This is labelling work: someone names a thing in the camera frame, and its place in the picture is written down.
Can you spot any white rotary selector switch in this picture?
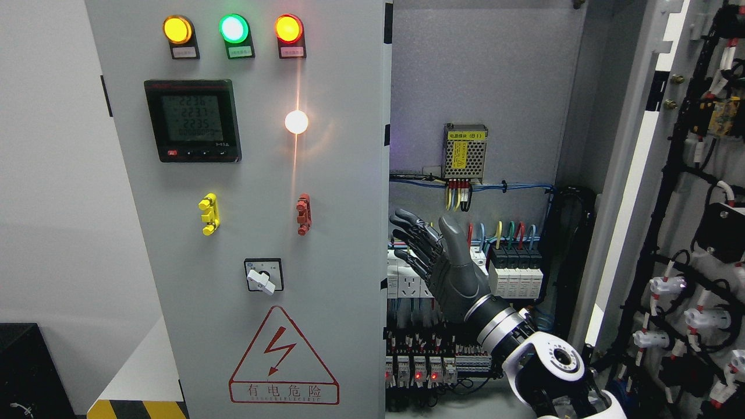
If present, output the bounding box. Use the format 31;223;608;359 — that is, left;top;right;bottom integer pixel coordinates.
244;258;285;296

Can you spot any red terminal connector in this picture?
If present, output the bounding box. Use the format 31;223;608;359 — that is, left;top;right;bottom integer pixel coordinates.
296;193;312;236

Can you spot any red indicator light left door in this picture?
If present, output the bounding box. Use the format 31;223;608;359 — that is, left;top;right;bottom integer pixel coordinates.
274;13;307;59

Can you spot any black surge protector block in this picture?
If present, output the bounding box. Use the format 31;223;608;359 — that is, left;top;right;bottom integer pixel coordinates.
488;245;544;304

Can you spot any perforated metal power supply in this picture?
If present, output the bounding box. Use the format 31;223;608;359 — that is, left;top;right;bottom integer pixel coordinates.
442;123;489;182

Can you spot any white socket breaker row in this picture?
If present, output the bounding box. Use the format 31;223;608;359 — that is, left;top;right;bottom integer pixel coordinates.
387;244;489;300

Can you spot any yellow terminal connector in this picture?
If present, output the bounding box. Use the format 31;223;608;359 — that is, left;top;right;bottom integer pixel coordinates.
198;193;221;236

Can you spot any black digital power meter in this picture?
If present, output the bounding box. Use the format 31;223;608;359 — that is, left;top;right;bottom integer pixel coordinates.
144;79;242;164

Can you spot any red electric hazard sign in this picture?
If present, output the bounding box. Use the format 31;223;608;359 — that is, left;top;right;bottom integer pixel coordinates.
229;306;340;405

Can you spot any white glowing indicator light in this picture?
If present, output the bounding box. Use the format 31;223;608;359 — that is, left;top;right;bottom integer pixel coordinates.
284;109;309;135

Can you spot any grey cabinet door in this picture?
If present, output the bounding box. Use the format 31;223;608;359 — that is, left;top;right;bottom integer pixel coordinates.
86;1;389;418
556;1;743;418

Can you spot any lower relay terminal row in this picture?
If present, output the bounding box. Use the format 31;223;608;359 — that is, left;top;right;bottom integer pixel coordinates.
382;322;501;389

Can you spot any black box at left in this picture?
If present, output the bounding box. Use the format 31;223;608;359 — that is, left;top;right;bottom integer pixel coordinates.
1;323;76;418

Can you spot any green indicator light left door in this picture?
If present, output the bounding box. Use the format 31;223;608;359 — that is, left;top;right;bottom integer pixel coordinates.
219;13;256;59

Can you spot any yellow indicator light left door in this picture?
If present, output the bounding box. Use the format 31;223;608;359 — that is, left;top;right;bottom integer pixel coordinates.
162;15;200;59

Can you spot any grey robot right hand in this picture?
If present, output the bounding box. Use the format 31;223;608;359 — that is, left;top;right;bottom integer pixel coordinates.
389;208;490;323

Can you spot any black cable conduit right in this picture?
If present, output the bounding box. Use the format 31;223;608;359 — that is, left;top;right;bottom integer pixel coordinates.
547;185;597;350

